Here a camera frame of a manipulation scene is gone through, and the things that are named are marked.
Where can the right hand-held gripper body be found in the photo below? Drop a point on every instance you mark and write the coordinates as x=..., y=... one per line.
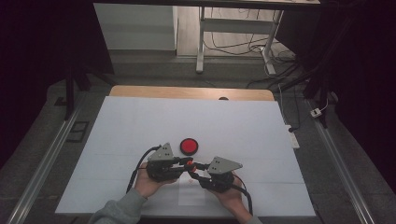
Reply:
x=219, y=174

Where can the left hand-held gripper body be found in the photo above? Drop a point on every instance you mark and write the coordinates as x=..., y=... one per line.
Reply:
x=162, y=168

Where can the small red round stamp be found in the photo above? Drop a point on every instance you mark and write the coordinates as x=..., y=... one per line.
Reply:
x=190, y=167

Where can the round red ink pad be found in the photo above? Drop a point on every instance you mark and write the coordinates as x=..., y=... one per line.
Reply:
x=189, y=146

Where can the person's left hand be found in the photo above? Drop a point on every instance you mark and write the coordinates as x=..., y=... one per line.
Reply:
x=146, y=186

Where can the person's right hand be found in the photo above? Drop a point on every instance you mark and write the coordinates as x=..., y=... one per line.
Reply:
x=231, y=200

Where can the white paper sheet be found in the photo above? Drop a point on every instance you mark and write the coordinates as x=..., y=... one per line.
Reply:
x=191, y=196

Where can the white table cover board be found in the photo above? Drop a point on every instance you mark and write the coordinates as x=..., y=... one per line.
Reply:
x=233, y=124

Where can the wooden table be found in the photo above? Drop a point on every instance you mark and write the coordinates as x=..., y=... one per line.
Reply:
x=186, y=92

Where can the white power strip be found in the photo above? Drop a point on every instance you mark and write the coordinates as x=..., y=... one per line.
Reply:
x=293, y=140

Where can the dark floor plate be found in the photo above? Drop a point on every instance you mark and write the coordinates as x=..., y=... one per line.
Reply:
x=77, y=131

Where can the small white adapter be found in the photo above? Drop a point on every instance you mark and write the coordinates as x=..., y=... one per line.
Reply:
x=316, y=112

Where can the white cabinet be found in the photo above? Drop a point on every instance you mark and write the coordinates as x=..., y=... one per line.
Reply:
x=137, y=28

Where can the black curtain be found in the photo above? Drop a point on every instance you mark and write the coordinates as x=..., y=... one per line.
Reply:
x=31, y=62
x=367, y=77

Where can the metal floor rail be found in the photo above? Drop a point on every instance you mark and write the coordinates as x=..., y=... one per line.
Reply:
x=342, y=171
x=46, y=161

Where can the white metal desk frame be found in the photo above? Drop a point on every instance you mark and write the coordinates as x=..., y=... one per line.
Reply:
x=236, y=26

